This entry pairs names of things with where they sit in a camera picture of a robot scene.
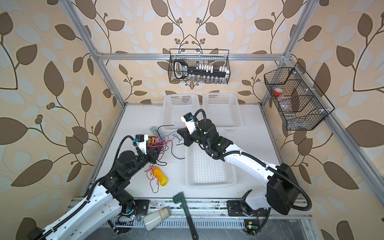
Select black wire basket wall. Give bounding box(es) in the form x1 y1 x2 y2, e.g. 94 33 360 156
264 63 335 131
168 48 231 85

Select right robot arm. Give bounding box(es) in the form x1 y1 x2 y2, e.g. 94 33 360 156
177 109 313 216

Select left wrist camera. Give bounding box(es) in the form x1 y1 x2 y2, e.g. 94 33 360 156
134 134 149 155

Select white basket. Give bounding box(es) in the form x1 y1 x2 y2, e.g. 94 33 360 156
203 93 243 130
162 94 200 131
185 143 237 189

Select green handled wrench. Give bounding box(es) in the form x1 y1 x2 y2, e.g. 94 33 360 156
173 192 199 240

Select blue cable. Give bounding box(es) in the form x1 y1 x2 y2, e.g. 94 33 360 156
155 130 183 151

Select yellow black tape measure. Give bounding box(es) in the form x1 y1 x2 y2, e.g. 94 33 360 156
148 136 157 145

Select black wire basket right wall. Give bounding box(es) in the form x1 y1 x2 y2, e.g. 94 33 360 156
264 63 335 131

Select white basket back right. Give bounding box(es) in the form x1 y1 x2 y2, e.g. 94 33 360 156
203 93 243 130

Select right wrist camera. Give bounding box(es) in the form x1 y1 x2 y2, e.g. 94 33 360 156
181 113 196 135

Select grey blue stapler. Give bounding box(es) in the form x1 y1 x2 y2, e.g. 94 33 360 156
150 126 165 136

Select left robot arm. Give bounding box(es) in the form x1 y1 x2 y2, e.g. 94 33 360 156
27 135 162 240

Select white basket front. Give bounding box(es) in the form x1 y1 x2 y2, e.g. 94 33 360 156
185 143 237 189

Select black cable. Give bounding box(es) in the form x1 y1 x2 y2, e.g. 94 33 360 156
155 124 193 167

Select red object in wire basket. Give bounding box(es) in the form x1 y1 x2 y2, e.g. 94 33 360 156
273 87 284 97

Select black socket holder tool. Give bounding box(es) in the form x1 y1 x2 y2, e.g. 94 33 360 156
172 60 231 79

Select black wire basket back wall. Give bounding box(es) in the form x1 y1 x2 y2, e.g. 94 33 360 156
168 48 231 85

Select white plastic bottle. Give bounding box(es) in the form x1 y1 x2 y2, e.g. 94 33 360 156
143 207 170 231

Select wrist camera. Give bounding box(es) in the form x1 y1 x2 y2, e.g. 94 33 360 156
181 113 196 135
134 134 149 155

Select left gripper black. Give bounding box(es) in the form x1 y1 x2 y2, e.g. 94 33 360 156
124 141 162 180

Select white basket back left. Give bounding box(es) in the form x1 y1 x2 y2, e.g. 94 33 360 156
162 94 200 131

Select yellow plastic corn toy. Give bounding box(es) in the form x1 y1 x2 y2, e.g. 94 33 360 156
154 167 168 187

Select aluminium frame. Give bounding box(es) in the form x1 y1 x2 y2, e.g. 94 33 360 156
72 1 384 240

